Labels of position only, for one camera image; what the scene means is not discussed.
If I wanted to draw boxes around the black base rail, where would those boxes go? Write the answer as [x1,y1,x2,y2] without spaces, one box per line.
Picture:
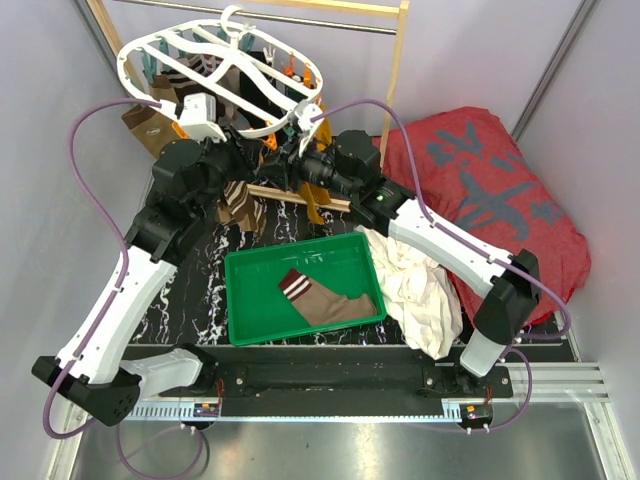
[124,344,516,421]

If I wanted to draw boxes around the wooden clothes rack frame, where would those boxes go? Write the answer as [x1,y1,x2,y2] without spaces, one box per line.
[76,1,410,212]

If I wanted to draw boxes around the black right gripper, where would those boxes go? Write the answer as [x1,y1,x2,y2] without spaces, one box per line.
[257,132,358,200]

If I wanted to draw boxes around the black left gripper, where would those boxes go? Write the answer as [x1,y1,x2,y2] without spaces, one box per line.
[192,121,263,220]

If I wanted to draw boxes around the taupe sock maroon cuff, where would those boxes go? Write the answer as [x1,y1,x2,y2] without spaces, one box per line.
[278,268,377,327]

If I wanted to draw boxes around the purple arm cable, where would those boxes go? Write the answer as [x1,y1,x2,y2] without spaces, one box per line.
[314,98,573,433]
[41,98,207,480]

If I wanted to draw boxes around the white crumpled cloth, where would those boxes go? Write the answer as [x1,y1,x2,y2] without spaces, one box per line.
[354,225,463,360]

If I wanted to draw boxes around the green plastic tray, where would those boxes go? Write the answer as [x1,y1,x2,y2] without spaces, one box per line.
[224,232,387,346]

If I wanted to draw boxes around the metal hanging rod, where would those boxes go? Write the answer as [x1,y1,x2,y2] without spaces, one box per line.
[117,0,397,36]

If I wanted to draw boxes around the yellow socks with striped cuffs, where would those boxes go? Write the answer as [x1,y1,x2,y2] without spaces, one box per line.
[297,119,332,225]

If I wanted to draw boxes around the red pillow with blue pattern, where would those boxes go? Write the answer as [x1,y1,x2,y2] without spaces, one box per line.
[383,107,591,302]

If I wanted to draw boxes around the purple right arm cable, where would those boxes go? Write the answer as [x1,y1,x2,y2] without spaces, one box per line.
[314,98,573,433]

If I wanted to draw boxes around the brown white striped sock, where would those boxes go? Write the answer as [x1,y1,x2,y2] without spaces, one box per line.
[234,182,267,236]

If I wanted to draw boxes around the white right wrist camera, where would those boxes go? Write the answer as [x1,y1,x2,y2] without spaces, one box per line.
[288,100,323,157]

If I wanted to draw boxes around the black striped sock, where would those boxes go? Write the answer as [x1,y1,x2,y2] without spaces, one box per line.
[237,72,285,129]

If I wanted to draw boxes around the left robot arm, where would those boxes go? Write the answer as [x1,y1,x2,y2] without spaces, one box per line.
[32,127,263,426]

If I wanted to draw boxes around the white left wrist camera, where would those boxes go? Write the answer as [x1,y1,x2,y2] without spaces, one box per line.
[172,93,227,143]

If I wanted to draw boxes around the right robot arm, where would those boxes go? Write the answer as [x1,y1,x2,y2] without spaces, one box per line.
[258,130,540,397]

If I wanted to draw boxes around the white round clip hanger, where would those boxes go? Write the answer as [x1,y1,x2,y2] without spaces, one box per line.
[116,5,324,139]

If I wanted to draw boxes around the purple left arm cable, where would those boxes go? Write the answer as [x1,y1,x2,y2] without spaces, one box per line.
[41,98,207,480]

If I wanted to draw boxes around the tan brown sock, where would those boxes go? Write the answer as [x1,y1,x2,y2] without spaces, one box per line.
[121,74,180,159]

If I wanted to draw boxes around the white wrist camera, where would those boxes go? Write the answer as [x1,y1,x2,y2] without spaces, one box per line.
[172,93,227,143]
[288,100,323,157]

